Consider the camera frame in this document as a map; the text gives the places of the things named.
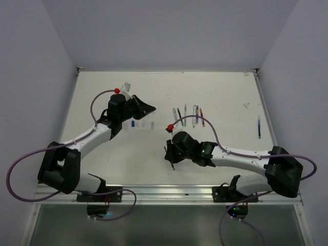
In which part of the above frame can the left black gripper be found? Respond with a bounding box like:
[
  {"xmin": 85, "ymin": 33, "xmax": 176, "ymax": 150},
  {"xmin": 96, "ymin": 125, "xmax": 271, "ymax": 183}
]
[{"xmin": 119, "ymin": 94, "xmax": 155, "ymax": 122}]

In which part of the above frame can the clear slim pen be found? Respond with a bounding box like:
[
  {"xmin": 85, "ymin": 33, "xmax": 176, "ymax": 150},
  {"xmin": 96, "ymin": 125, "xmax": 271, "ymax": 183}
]
[{"xmin": 173, "ymin": 108, "xmax": 178, "ymax": 121}]

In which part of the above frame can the clear grey pen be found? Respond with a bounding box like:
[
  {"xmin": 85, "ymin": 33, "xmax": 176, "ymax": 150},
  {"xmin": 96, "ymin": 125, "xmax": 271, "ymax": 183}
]
[{"xmin": 183, "ymin": 104, "xmax": 187, "ymax": 127}]

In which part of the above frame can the green barrel pen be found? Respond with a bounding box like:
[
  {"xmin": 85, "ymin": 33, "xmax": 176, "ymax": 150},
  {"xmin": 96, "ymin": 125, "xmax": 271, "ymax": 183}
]
[{"xmin": 177, "ymin": 108, "xmax": 185, "ymax": 127}]

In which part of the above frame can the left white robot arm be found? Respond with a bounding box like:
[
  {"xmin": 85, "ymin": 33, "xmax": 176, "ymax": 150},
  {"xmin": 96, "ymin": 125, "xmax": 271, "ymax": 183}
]
[{"xmin": 37, "ymin": 94, "xmax": 156, "ymax": 201}]

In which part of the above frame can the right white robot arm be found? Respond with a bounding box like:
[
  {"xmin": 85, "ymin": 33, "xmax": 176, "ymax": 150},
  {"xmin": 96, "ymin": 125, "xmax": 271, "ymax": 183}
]
[{"xmin": 165, "ymin": 131, "xmax": 303, "ymax": 201}]

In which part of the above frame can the blue white pen far right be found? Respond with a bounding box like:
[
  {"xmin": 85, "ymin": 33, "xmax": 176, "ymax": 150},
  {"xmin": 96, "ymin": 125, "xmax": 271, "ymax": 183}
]
[{"xmin": 257, "ymin": 115, "xmax": 261, "ymax": 139}]

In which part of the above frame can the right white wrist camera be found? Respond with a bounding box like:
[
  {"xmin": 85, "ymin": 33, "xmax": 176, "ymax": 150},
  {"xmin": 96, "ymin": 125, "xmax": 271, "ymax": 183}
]
[{"xmin": 166, "ymin": 124, "xmax": 181, "ymax": 137}]

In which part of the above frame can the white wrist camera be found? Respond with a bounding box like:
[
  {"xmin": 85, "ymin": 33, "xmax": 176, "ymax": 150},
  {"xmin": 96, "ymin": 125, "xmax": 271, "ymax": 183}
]
[
  {"xmin": 120, "ymin": 83, "xmax": 131, "ymax": 100},
  {"xmin": 166, "ymin": 124, "xmax": 181, "ymax": 137}
]

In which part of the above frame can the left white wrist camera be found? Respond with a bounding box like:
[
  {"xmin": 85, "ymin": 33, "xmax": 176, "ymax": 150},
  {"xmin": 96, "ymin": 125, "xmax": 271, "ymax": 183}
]
[{"xmin": 120, "ymin": 83, "xmax": 131, "ymax": 100}]

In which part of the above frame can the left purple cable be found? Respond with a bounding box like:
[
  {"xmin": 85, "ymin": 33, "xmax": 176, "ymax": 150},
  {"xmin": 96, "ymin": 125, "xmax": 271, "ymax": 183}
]
[{"xmin": 6, "ymin": 87, "xmax": 137, "ymax": 221}]

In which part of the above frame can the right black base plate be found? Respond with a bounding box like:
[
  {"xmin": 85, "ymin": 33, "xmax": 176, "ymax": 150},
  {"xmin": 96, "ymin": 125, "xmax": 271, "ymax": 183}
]
[{"xmin": 212, "ymin": 186, "xmax": 258, "ymax": 203}]

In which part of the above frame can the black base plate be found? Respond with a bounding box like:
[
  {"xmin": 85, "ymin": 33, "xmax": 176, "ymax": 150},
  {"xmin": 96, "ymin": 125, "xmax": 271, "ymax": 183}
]
[
  {"xmin": 76, "ymin": 186, "xmax": 122, "ymax": 203},
  {"xmin": 212, "ymin": 186, "xmax": 258, "ymax": 203}
]

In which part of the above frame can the aluminium front rail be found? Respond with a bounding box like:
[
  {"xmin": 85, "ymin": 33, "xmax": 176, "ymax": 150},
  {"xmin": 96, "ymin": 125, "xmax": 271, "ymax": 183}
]
[{"xmin": 34, "ymin": 184, "xmax": 303, "ymax": 206}]

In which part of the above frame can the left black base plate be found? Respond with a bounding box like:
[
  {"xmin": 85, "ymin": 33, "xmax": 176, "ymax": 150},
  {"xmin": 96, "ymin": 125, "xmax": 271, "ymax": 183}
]
[{"xmin": 76, "ymin": 186, "xmax": 122, "ymax": 203}]

